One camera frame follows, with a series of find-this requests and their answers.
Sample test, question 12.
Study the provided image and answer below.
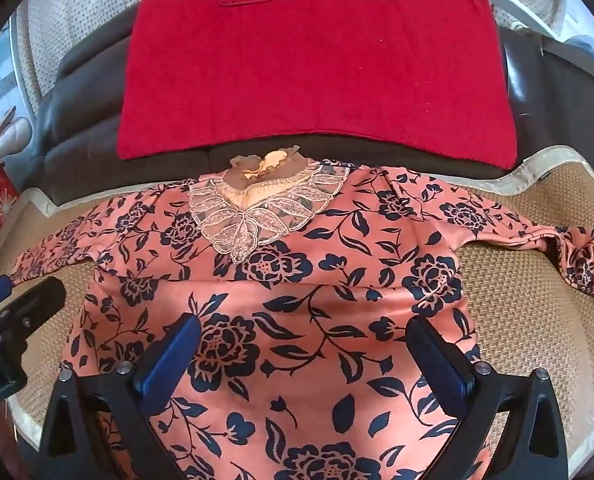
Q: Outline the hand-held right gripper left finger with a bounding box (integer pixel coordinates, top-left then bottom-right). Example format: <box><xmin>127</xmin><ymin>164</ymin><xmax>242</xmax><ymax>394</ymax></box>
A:
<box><xmin>39</xmin><ymin>312</ymin><xmax>203</xmax><ymax>480</ymax></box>

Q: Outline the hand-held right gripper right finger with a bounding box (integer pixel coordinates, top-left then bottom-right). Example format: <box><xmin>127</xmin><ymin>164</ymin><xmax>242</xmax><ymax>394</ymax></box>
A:
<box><xmin>406</xmin><ymin>316</ymin><xmax>575</xmax><ymax>480</ymax></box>

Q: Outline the white padded item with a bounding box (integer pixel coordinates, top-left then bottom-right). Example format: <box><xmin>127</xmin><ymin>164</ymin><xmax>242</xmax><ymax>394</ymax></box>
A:
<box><xmin>0</xmin><ymin>116</ymin><xmax>32</xmax><ymax>173</ymax></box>

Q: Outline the red knitted garment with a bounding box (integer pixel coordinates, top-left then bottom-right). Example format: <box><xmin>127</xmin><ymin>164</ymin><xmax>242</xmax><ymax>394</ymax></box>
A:
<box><xmin>116</xmin><ymin>0</ymin><xmax>520</xmax><ymax>168</ymax></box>

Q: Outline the orange floral shirt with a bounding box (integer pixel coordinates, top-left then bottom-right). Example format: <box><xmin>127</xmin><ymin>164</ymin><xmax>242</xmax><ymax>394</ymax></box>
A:
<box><xmin>9</xmin><ymin>146</ymin><xmax>594</xmax><ymax>480</ymax></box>

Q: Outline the white frame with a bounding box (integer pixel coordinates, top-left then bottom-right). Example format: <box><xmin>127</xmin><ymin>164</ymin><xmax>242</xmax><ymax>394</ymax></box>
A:
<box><xmin>484</xmin><ymin>0</ymin><xmax>545</xmax><ymax>28</ymax></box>

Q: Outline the dark brown leather sofa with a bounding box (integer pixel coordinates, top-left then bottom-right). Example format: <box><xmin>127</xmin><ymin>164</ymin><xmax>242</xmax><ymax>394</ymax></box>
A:
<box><xmin>32</xmin><ymin>25</ymin><xmax>573</xmax><ymax>206</ymax></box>

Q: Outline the beige woven seat mat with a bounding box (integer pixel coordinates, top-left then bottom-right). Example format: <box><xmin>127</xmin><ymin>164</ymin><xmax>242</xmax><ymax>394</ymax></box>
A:
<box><xmin>0</xmin><ymin>145</ymin><xmax>594</xmax><ymax>480</ymax></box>

